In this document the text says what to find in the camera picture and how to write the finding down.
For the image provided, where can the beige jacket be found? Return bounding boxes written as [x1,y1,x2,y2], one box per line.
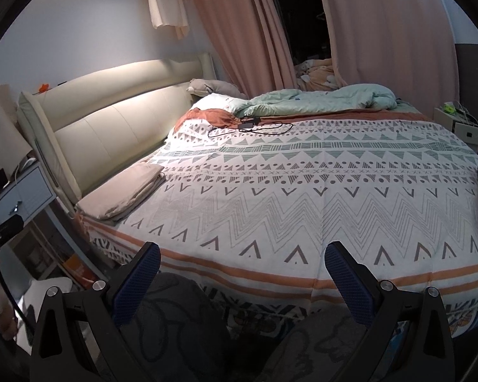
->
[76,163,166,221]

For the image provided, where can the patterned white bed blanket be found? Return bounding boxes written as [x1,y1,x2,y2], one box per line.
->
[74,107,478,315]

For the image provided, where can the cream padded headboard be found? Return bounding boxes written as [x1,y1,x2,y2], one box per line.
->
[16,52,218,208]

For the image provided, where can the teal orange printed bedsheet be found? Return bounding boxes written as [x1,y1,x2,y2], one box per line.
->
[191,282,478,339]

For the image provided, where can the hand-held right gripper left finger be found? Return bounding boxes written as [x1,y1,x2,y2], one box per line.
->
[30,241,162,382]

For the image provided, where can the person's grey patterned pants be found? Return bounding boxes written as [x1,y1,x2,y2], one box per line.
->
[135,274,383,382]

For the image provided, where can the grey plush pillow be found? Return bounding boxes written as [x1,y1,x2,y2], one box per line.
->
[186,78,248,99]

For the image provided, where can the mint green duvet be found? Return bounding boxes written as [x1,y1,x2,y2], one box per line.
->
[227,83,421,117]

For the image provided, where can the orange printed blanket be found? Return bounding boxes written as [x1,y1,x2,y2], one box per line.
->
[295,58,345,92]

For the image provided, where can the cream hanging garment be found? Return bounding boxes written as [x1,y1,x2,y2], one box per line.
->
[145,0,191,40]

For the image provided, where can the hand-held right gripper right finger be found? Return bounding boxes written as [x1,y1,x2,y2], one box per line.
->
[324,241,455,382]

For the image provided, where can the grey bedside drawer cabinet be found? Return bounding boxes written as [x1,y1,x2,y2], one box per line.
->
[0,163,58,243]

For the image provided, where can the person's left hand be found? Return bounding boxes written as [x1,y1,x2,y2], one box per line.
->
[0,286,18,341]

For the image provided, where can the white pillow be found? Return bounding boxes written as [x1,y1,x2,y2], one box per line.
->
[189,93,251,114]

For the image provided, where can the black charger with cable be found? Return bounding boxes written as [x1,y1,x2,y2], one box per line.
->
[207,117,294,139]

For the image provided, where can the orange box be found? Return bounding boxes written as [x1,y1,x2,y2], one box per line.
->
[62,252,86,283]

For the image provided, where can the pink curtain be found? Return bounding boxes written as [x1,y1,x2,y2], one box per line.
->
[185,0,299,98]
[311,0,459,112]

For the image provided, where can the rust orange cloth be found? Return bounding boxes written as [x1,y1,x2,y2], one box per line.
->
[171,107,242,136]

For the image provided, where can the white nightstand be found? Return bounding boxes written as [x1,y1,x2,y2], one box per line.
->
[434,101,478,154]

